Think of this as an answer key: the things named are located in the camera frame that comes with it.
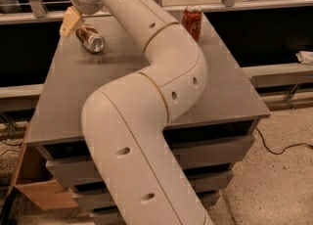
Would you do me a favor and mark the black floor cable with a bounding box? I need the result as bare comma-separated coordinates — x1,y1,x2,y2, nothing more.
254,126,313,156

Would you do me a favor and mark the grey drawer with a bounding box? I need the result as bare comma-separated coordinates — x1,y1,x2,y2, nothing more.
73,170,234,210
46,135,255,187
90,191,219,225

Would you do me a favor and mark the top grey drawer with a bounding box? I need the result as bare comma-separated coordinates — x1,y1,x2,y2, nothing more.
46,135,255,187

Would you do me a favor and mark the grey drawer cabinet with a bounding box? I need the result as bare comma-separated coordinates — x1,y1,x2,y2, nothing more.
24,11,272,225

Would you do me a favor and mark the red cola can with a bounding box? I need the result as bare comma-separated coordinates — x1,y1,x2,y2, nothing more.
182,6,202,41

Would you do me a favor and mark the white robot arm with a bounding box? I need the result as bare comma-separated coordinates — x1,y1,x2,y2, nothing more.
61,0,213,225

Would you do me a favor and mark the cardboard box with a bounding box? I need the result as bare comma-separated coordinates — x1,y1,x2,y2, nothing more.
7,128,77,210

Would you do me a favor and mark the middle grey drawer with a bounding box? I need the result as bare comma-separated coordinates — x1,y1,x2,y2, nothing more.
73,170,234,210

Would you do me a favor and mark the bottom grey drawer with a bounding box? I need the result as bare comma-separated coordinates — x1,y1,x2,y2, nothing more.
90,191,219,225

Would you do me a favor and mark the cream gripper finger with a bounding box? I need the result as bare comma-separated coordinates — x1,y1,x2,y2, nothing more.
60,6,84,37

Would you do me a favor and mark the orange brown soda can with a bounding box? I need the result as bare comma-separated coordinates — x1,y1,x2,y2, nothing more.
75,24,106,54

